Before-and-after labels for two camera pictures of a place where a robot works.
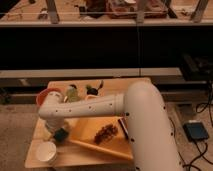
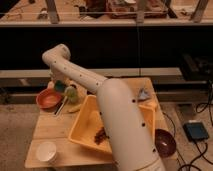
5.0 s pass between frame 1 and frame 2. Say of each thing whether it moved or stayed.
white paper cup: stayed
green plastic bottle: stayed
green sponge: moved
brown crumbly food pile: stayed
